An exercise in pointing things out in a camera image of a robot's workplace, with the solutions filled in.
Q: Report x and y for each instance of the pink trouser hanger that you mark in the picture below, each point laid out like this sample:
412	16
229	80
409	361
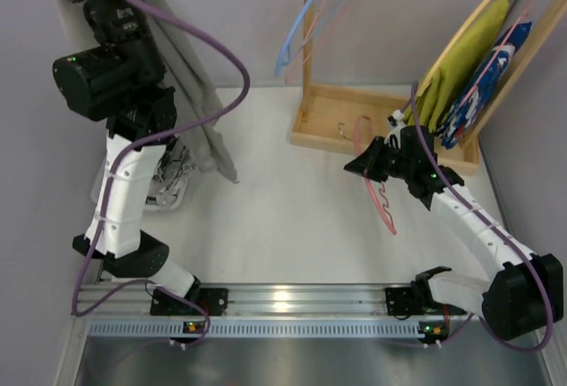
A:
378	197

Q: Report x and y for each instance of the slotted cable duct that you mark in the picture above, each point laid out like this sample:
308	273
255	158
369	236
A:
236	328

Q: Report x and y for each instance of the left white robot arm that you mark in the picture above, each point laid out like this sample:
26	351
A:
121	81

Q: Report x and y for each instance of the blue patterned trousers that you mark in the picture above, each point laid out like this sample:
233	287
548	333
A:
479	89

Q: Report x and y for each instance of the wooden clothes rack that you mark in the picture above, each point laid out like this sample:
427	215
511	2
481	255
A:
323	106

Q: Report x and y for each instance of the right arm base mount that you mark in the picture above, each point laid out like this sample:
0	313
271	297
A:
403	302

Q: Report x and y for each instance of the aluminium rail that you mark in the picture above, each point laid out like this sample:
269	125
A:
240	300

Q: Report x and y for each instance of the grey trousers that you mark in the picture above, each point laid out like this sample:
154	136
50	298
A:
195	94

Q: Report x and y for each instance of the white plastic basket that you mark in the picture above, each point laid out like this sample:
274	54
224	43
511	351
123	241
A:
167	198

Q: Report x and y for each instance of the blue hanger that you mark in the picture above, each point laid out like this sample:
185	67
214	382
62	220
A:
305	18

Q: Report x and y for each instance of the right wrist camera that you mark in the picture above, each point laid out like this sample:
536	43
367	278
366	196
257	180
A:
396	129

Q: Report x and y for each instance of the pink hanger right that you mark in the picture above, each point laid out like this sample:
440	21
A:
539	33

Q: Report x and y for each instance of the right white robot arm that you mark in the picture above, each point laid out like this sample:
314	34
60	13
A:
522	291

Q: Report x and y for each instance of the black white printed cloth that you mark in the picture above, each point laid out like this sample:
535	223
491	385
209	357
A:
175	162

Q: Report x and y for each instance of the green trousers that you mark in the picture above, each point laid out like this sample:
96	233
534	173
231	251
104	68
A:
449	79

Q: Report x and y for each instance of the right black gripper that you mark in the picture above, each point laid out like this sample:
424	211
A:
385	161

